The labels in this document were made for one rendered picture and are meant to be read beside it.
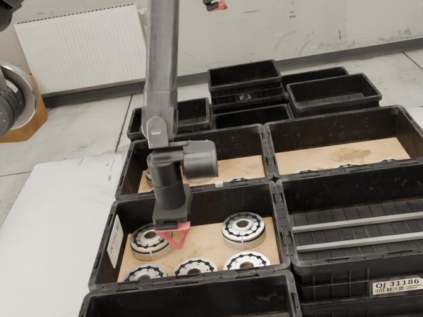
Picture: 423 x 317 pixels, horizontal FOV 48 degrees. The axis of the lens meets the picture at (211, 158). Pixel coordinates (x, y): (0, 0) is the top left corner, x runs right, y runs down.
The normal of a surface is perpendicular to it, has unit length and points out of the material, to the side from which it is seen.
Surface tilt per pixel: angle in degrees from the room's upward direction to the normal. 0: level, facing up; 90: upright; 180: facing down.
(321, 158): 0
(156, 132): 59
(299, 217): 0
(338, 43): 90
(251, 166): 0
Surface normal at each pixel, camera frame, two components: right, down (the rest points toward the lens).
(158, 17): -0.11, 0.01
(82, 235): -0.15, -0.84
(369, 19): 0.03, 0.51
